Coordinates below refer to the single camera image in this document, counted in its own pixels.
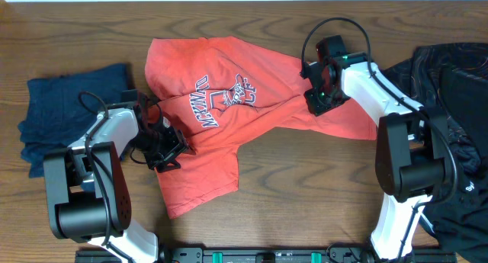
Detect orange printed t-shirt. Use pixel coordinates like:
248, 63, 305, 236
145, 37, 377, 218

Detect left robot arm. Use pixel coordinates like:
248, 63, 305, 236
43, 100, 189, 263

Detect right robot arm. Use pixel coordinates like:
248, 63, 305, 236
301, 35, 458, 262

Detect folded navy blue garment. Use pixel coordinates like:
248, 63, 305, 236
18, 63, 130, 178

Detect black patterned garment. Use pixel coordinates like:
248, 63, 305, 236
383, 43, 487, 175

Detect black garment with white stripe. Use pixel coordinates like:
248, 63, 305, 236
421, 143, 487, 263

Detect black mounting rail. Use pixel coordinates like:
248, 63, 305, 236
74, 245, 458, 263

